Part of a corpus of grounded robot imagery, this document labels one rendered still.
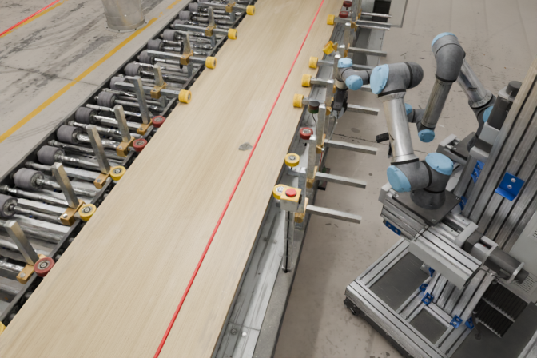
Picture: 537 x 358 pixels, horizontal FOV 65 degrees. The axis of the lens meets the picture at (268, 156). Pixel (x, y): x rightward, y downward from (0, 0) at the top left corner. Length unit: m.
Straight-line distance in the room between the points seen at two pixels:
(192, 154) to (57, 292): 0.95
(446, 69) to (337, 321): 1.59
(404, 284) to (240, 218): 1.17
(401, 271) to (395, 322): 0.35
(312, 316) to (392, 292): 0.51
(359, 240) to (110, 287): 1.82
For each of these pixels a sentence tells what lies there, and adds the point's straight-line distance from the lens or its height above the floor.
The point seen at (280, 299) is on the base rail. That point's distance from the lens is 2.01.
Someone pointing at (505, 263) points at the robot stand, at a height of 0.99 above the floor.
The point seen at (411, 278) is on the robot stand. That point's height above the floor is 0.21.
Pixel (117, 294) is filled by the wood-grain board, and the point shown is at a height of 0.90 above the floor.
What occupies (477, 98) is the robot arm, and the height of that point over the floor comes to 1.28.
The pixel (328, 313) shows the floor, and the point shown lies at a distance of 2.79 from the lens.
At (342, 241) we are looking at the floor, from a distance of 3.10.
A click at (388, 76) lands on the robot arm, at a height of 1.55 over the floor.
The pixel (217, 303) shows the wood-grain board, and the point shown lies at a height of 0.90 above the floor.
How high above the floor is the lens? 2.45
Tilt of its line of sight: 42 degrees down
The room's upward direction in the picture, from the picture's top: straight up
